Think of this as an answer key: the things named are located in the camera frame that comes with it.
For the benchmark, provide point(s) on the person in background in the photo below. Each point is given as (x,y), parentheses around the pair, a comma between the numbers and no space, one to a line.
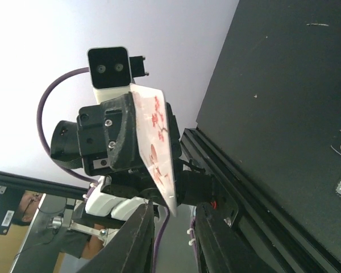
(75,243)

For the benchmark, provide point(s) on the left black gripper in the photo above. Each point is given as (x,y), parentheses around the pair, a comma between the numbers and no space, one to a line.
(108,145)

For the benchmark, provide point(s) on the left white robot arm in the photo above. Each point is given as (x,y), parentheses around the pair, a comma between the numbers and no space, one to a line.
(193,184)

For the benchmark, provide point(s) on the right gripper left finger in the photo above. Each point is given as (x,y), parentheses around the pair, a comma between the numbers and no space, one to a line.
(131,250)

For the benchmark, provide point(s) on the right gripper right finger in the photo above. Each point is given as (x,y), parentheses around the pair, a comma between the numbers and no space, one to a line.
(220,248)

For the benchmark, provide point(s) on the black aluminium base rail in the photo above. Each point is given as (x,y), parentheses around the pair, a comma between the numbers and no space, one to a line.
(302,251)

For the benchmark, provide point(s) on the black monitor with label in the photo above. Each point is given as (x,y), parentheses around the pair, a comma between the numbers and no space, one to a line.
(11,193)

